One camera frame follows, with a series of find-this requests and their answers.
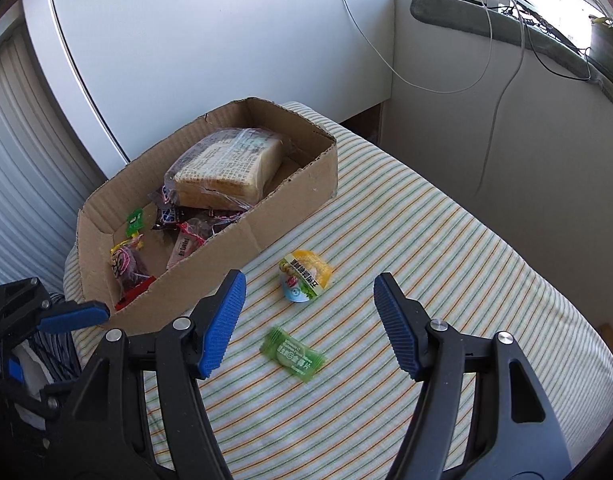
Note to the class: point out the dark striped cloth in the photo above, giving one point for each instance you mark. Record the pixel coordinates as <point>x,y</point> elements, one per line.
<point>56,355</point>

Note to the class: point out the pink wafer packet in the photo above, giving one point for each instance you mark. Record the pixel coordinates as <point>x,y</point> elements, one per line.
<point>184,247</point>

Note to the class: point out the potted plant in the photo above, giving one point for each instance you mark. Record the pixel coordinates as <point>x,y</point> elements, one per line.
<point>606,45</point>

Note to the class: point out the white cabinet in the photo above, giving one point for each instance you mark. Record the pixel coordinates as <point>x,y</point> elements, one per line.
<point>211,35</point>

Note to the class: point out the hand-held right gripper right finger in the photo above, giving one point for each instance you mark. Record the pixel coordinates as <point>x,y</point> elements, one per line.
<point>399,325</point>

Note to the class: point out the striped tablecloth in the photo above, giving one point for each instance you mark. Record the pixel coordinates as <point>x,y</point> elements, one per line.
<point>411,210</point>

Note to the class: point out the red trimmed dark snack bag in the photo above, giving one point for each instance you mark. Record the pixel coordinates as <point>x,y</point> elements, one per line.
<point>206,225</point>

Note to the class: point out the white cloth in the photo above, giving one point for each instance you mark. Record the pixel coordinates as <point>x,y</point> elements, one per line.
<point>29,375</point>

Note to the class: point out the green and yellow candy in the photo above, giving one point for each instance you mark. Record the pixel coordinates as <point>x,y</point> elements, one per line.
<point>135,220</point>

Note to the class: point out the sliced bread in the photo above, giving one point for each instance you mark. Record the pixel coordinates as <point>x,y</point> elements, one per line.
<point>221,170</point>

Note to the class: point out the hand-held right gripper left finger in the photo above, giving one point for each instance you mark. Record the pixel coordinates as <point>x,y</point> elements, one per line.
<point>221,325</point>

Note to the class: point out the clear bag of red candy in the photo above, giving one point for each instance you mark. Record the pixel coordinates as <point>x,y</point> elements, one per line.
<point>129,265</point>

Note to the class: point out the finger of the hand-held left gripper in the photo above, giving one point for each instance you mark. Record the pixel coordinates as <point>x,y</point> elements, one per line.
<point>76,316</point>
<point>14,370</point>

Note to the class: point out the cardboard box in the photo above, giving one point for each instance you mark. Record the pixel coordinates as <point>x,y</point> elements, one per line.
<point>286,200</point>

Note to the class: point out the green snack packet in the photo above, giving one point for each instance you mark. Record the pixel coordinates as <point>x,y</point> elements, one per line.
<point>292,355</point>

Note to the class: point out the white pleated blind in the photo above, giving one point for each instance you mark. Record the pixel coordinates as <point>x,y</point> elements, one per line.
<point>26,160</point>

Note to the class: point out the yellow jelly cup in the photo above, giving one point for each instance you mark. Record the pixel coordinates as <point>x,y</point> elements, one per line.
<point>306,275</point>

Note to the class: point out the dark blue-white chocolate bar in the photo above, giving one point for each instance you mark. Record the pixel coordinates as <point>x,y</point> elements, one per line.
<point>167,217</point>

